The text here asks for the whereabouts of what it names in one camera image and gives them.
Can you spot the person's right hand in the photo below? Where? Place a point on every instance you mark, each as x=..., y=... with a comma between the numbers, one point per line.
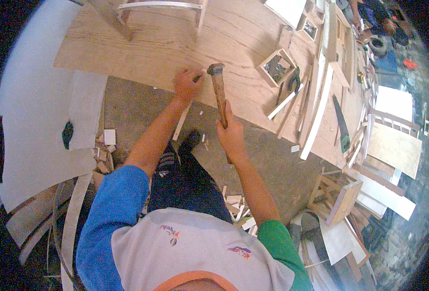
x=232, y=136

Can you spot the person's left hand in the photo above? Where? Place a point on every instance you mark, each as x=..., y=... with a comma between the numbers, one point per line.
x=184, y=87

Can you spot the thin pale wood strip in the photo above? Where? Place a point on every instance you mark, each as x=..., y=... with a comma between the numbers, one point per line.
x=181, y=125

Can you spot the large plywood board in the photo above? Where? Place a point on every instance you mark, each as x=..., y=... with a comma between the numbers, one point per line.
x=214, y=40

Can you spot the short white wood strip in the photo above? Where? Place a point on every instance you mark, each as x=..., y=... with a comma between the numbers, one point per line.
x=284, y=102

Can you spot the person's legs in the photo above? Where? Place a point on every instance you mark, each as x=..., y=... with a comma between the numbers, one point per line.
x=189, y=182

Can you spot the small white wood block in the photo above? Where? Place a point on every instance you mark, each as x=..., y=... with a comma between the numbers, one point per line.
x=295, y=148

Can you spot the heap of white wood scraps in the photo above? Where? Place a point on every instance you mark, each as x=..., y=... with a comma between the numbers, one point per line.
x=240, y=212

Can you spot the open wooden box with tools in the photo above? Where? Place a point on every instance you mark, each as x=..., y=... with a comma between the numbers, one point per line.
x=277, y=67

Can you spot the dark green pliers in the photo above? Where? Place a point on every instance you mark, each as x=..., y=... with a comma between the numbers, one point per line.
x=294, y=80

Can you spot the long white curved board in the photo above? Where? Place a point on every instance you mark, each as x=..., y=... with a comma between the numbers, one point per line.
x=318, y=109

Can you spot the heap of wood offcuts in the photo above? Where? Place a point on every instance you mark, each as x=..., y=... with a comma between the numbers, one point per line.
x=106, y=151

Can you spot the person's body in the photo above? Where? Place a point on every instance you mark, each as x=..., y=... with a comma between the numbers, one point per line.
x=185, y=247

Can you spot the small wooden stool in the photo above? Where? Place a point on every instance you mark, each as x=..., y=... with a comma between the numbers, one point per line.
x=340, y=198

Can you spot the black scrap piece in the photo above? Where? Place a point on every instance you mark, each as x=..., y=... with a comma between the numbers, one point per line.
x=67, y=134

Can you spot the white flat panel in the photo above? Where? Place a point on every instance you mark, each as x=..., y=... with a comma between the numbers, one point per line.
x=286, y=10

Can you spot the yellow tape measure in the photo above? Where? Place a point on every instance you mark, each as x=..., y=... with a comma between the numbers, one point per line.
x=360, y=78

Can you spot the heap of boards and sheets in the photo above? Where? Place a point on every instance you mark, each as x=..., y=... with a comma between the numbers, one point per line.
x=330, y=243

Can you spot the large white sheet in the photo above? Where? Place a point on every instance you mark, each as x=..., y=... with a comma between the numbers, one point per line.
x=36, y=109

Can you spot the beige plywood panel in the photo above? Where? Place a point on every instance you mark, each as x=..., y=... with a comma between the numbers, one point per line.
x=394, y=149

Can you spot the long white plank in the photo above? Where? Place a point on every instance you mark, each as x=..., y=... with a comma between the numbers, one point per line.
x=385, y=196

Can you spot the white square panel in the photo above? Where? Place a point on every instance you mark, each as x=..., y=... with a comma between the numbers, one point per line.
x=394, y=103

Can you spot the black rubber tyre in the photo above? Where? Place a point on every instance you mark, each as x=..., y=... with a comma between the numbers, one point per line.
x=380, y=46

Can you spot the grey curved laminate strips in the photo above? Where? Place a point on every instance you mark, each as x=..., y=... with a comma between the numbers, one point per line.
x=70, y=225

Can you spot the wooden chair frame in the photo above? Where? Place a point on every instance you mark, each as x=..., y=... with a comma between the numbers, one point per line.
x=163, y=5

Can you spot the small wooden box frame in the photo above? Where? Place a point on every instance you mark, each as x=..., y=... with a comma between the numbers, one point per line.
x=308, y=28

